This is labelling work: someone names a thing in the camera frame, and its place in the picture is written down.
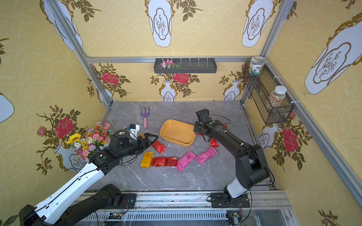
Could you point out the artificial flower bouquet fence pot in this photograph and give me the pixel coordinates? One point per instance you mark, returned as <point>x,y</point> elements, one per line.
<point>90,142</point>

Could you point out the orange plastic storage box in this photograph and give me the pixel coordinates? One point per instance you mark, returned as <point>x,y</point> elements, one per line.
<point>178,133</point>

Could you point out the grey wall shelf tray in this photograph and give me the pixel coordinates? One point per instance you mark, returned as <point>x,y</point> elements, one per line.
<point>188,65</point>

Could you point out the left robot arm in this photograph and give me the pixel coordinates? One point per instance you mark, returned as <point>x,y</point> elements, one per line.
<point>59,209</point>

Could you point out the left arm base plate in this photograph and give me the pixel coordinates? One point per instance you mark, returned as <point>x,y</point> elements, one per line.
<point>128,201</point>

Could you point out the clear jar white lid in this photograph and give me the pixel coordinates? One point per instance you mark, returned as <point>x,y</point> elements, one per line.
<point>276,97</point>

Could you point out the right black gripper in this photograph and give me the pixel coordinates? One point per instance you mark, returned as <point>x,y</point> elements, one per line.
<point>200,127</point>

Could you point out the black wire wall basket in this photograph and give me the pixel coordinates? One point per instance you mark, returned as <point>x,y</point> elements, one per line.
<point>260,87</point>

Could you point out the small circuit board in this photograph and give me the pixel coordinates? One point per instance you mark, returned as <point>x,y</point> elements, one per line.
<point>115,215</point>

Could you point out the red tea bag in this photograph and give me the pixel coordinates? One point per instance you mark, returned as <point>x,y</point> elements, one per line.
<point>159,147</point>
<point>159,162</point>
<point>171,162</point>
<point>213,143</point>

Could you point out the small pink flowers on shelf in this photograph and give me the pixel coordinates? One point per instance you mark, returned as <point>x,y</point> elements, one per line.
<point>169,64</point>

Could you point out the pink tea bag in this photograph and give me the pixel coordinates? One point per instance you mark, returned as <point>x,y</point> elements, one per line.
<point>205,156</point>
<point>185,161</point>

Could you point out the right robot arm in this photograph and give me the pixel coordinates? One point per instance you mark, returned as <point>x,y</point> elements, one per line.
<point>250,161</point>

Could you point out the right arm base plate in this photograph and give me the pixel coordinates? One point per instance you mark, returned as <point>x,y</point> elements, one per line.
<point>222,200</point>

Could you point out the purple pink garden fork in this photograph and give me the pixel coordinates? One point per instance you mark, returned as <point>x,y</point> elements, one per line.
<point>145,112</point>

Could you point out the yellow tea bag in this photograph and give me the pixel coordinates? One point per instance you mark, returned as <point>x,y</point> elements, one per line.
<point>147,160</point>

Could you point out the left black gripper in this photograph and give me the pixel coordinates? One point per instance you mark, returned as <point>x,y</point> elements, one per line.
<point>143,140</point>

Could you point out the white lidded tin jar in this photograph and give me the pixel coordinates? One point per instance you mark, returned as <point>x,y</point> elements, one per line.
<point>256,65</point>

